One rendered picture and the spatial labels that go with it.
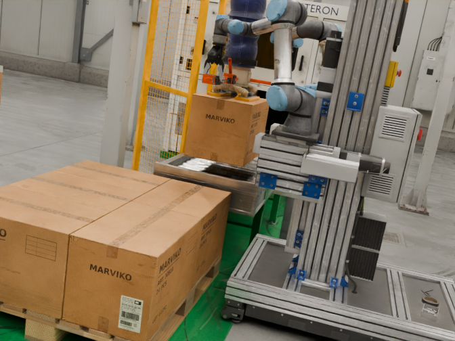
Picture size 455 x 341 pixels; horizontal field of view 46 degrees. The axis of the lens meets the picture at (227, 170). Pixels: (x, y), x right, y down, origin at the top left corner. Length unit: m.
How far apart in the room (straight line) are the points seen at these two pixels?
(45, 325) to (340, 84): 1.83
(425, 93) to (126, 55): 8.45
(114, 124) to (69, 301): 2.17
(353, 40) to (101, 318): 1.79
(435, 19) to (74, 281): 10.59
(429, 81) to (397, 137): 9.04
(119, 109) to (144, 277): 2.29
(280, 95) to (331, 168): 0.42
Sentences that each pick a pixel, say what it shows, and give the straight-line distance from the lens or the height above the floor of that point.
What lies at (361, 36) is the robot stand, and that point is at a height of 1.55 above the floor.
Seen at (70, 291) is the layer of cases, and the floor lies 0.29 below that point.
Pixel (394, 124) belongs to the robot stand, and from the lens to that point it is 2.78.
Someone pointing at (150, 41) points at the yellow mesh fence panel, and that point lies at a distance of 4.75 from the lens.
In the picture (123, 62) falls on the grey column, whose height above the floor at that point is 1.16.
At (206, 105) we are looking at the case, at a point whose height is 1.02.
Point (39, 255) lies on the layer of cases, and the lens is 2.44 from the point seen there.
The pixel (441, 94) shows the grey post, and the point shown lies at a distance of 6.01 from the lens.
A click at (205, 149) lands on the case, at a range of 3.40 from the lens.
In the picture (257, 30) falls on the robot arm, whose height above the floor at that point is 1.51.
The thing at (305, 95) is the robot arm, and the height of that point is 1.23.
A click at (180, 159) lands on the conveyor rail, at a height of 0.58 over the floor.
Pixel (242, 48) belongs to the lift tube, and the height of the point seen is 1.41.
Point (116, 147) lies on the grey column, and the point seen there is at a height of 0.48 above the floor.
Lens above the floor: 1.40
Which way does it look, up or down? 13 degrees down
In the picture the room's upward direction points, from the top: 9 degrees clockwise
